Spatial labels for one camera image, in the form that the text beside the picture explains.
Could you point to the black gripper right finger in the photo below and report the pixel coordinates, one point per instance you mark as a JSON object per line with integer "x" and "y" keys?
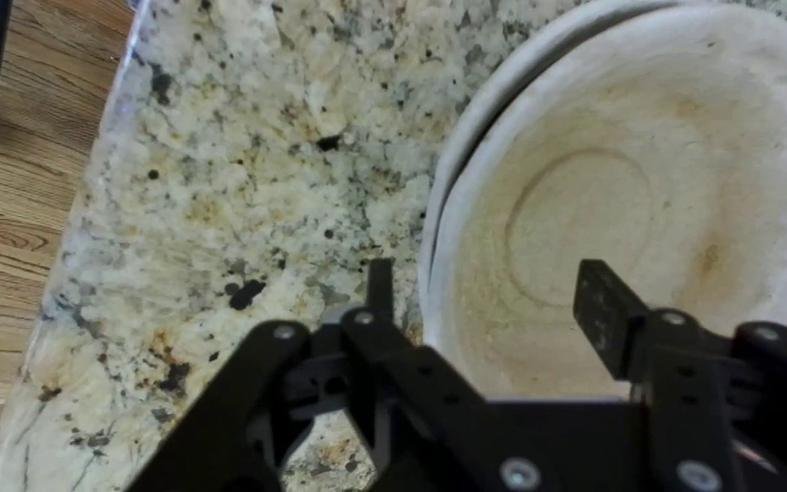
{"x": 684, "y": 384}

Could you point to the small beige bowl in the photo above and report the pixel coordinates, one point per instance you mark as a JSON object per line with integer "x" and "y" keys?
{"x": 595, "y": 209}

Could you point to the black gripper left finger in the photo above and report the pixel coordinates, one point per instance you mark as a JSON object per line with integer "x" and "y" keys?
{"x": 410, "y": 373}

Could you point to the large beige bowl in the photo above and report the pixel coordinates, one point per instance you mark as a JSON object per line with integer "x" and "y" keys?
{"x": 480, "y": 100}

